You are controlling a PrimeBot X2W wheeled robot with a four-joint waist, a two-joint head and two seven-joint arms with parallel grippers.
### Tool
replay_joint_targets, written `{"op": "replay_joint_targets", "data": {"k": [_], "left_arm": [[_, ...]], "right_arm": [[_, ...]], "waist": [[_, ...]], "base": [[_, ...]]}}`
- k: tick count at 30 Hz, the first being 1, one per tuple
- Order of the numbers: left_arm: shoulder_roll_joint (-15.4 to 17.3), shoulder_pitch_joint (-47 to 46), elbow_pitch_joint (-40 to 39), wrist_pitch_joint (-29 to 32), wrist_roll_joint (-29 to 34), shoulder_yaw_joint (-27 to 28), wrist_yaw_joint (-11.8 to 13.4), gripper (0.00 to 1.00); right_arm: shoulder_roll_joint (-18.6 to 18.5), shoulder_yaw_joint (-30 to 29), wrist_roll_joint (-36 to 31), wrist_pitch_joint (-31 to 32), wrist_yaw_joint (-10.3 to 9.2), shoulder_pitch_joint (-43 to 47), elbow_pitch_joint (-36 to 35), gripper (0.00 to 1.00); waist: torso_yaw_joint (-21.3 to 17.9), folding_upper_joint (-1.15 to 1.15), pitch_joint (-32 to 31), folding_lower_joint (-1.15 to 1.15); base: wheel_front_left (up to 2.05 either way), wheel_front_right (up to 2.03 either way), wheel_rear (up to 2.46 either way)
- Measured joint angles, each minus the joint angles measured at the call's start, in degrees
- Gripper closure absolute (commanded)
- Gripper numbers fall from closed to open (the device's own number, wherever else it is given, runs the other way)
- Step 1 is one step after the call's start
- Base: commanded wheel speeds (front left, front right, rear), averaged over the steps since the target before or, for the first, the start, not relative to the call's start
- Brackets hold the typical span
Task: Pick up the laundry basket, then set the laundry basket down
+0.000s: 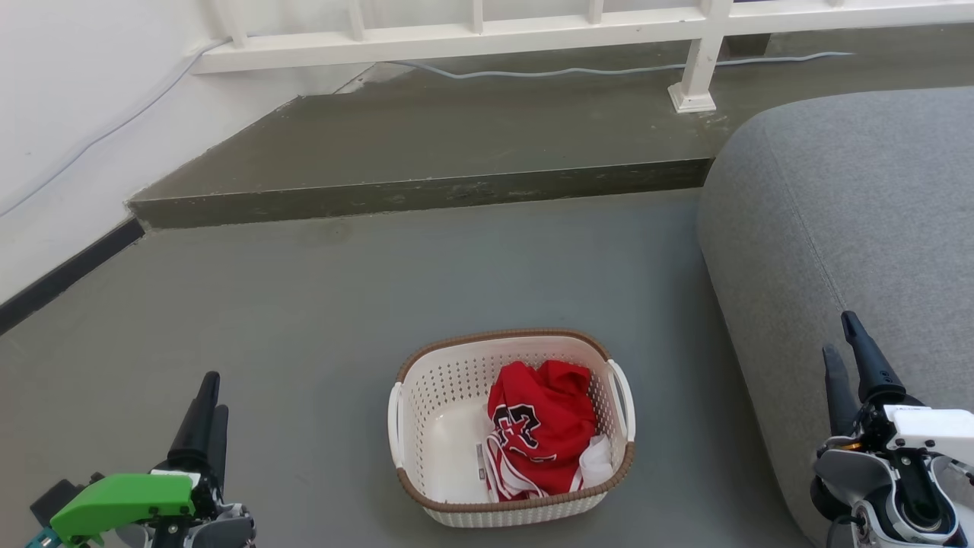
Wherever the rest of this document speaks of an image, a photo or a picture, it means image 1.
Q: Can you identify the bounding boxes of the white railing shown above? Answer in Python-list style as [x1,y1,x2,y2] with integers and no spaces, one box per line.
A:
[190,0,974,114]

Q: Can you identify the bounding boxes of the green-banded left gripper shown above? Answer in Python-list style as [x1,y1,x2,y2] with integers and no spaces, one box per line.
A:
[27,371,231,548]

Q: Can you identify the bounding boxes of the white crumpled cloth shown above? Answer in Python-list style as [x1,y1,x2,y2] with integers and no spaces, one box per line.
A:
[580,435,614,489]

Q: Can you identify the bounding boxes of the white perforated laundry basket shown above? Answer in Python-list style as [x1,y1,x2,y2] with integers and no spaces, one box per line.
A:
[387,328,637,529]

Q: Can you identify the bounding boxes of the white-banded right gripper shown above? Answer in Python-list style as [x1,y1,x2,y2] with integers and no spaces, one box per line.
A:
[813,310,974,546]

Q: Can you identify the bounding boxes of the thin grey cable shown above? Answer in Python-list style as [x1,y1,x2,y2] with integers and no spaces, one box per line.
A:
[0,37,855,218]

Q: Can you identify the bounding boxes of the raised concrete step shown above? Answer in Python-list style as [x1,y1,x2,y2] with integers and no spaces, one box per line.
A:
[126,27,974,230]

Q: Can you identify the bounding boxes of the grey fabric sofa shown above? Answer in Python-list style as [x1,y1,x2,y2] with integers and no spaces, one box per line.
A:
[697,86,974,546]

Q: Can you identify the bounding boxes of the red basketball jersey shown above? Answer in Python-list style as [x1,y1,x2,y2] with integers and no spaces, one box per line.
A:
[484,360,599,502]

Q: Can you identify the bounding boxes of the black baseboard strip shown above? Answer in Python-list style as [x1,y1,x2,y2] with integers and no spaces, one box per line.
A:
[0,217,146,336]

